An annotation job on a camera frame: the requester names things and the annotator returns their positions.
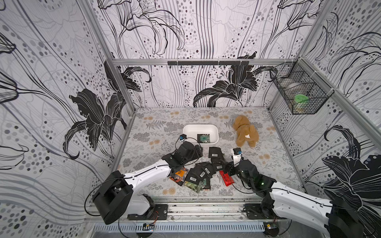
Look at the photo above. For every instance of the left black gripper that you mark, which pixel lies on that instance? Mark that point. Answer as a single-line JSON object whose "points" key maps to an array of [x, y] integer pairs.
{"points": [[196, 151]]}

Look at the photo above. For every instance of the red long tea bag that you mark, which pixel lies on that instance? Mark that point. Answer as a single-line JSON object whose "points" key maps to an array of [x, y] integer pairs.
{"points": [[228, 180]]}

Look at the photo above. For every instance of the green picture tea bag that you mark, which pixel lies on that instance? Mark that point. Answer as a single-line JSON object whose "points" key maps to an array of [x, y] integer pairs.
{"points": [[203, 138]]}

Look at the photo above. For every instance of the black barcode tea bag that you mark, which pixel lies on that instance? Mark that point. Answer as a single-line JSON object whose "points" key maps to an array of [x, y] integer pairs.
{"points": [[215, 152], [196, 176]]}

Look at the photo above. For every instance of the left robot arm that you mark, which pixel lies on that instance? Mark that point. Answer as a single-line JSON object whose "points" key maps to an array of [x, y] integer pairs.
{"points": [[120, 193]]}

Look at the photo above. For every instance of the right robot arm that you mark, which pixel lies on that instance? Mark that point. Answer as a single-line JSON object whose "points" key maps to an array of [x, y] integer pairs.
{"points": [[333, 218]]}

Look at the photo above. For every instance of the orange label tea bag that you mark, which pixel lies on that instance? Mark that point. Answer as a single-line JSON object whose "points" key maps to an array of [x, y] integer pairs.
{"points": [[179, 177]]}

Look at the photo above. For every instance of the black barcode tea bag front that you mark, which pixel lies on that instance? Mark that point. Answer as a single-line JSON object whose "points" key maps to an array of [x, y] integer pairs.
{"points": [[196, 176]]}

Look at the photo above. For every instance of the white plastic storage box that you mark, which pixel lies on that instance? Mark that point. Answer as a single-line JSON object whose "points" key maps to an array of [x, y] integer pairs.
{"points": [[192, 130]]}

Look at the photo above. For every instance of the green leafy tea bag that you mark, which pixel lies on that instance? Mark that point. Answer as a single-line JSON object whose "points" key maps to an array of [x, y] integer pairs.
{"points": [[195, 187]]}

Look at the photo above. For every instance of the brown plush teddy dog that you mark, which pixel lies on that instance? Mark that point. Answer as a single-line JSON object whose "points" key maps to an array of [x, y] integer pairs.
{"points": [[246, 132]]}

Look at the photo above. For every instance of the green lidded cup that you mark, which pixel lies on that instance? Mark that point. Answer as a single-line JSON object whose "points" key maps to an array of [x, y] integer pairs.
{"points": [[300, 103]]}

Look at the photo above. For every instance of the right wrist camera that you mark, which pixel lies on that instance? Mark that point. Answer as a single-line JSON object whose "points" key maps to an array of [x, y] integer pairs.
{"points": [[237, 155]]}

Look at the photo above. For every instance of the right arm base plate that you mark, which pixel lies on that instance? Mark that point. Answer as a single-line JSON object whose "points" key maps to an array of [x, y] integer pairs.
{"points": [[254, 211]]}

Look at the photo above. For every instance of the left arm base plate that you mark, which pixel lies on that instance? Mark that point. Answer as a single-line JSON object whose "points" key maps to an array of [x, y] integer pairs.
{"points": [[157, 213]]}

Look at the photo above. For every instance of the white slotted cable duct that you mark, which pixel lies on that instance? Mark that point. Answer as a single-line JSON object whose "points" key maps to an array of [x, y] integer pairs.
{"points": [[194, 227]]}

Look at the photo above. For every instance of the black wire basket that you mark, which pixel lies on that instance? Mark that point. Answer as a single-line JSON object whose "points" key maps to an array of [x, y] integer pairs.
{"points": [[291, 79]]}

